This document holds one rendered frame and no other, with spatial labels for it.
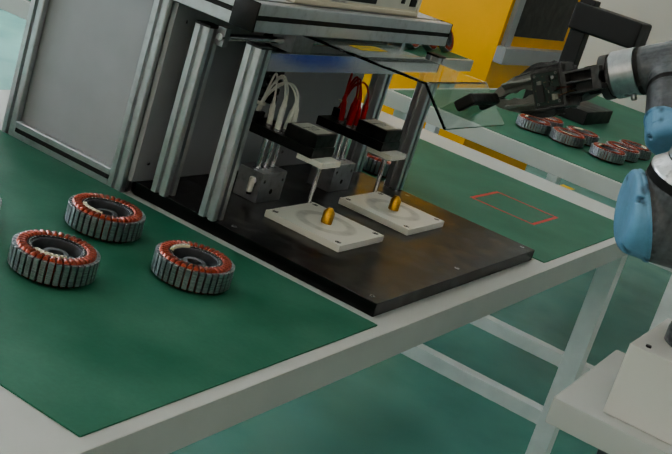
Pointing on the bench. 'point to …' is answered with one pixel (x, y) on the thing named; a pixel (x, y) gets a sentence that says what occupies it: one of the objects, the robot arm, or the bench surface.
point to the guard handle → (477, 101)
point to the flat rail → (321, 63)
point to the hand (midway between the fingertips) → (499, 98)
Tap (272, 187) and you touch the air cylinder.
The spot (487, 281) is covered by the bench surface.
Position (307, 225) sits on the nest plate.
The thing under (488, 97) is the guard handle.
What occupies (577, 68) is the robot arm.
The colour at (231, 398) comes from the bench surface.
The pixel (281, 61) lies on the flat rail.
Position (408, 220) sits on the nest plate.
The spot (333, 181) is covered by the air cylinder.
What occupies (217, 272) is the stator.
